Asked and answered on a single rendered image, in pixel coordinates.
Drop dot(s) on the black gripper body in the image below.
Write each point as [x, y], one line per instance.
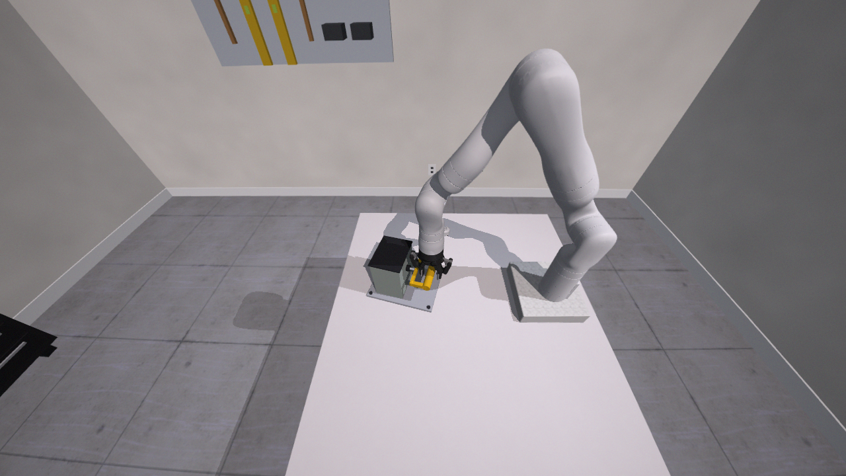
[431, 258]

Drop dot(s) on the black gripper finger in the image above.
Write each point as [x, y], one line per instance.
[416, 263]
[440, 269]

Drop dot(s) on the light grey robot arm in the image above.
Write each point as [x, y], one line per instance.
[544, 95]

